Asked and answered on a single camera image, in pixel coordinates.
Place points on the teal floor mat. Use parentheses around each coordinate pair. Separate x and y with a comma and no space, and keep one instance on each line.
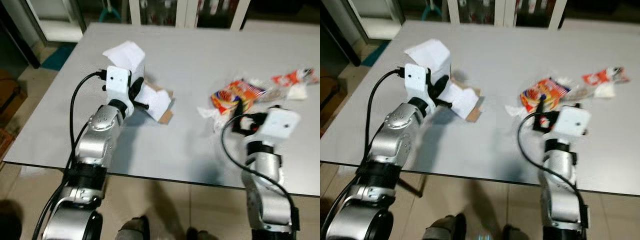
(376,52)
(59,57)

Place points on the white framed glass cabinet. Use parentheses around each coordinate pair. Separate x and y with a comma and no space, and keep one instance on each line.
(505,11)
(187,12)

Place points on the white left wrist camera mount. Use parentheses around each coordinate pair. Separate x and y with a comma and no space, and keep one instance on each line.
(117,85)
(416,82)

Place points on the grey robot left foot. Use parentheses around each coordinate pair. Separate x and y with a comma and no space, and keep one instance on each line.
(134,229)
(445,227)

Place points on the red and white wrapper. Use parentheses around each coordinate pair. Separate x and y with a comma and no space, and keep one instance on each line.
(295,77)
(605,75)

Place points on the teal hoop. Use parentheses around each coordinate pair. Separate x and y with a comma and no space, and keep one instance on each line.
(110,14)
(431,11)

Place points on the black table leg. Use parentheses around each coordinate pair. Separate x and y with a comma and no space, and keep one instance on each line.
(412,187)

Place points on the small white tissue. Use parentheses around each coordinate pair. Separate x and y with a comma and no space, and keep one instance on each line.
(297,92)
(605,90)

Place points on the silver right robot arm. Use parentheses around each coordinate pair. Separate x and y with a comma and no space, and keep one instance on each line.
(560,185)
(265,185)

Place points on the white low cabinet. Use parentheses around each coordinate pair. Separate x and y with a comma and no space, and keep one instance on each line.
(60,27)
(375,25)

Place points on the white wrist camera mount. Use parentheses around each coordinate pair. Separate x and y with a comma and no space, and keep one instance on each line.
(572,121)
(416,82)
(117,85)
(280,125)

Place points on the orange snack packet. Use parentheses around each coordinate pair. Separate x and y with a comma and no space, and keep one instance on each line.
(547,92)
(227,95)

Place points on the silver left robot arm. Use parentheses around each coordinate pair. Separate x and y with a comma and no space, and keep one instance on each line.
(97,145)
(395,145)

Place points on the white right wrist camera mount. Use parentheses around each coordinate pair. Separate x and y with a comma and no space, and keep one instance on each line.
(572,121)
(280,125)

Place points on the grey robot right foot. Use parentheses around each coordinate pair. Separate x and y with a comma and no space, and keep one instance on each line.
(200,235)
(514,234)

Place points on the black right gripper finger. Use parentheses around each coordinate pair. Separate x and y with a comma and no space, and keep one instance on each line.
(541,107)
(275,106)
(578,104)
(240,109)

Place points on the grey robot foot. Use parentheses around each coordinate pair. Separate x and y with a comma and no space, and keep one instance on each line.
(514,234)
(445,227)
(200,235)
(134,229)

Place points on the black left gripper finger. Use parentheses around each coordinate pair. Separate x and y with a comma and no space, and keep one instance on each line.
(142,105)
(444,104)

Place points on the white torn cardboard box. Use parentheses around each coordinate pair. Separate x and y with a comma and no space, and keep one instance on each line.
(157,100)
(462,100)

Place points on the brown cardboard stack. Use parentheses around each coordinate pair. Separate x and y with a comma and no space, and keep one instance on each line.
(327,92)

